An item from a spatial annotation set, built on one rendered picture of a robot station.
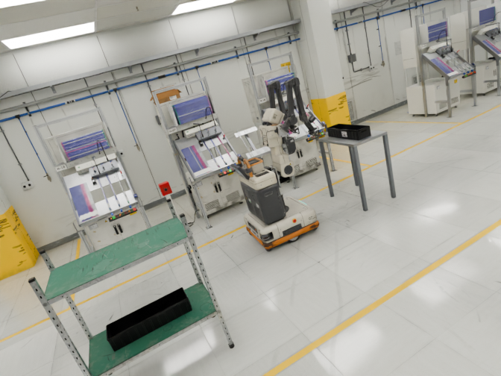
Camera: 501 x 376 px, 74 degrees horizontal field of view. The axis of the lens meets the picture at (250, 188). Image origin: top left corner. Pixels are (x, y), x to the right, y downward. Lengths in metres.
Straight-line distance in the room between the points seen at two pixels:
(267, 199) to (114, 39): 3.97
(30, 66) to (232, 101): 3.26
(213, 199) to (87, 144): 1.79
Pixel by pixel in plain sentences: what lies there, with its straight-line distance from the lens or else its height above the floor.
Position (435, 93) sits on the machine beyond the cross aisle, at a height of 0.45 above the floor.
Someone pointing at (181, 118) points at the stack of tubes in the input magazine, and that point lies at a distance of 4.72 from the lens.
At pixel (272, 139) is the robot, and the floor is 1.09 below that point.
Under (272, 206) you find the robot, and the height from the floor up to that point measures 0.48.
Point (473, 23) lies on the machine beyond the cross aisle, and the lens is 8.75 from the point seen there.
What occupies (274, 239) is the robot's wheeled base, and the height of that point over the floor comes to 0.13.
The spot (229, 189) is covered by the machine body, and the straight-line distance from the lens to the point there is 4.89.
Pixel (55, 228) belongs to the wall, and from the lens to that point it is 6.41.
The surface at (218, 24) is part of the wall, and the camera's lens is 6.68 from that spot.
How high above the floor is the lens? 1.80
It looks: 19 degrees down
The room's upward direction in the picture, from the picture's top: 17 degrees counter-clockwise
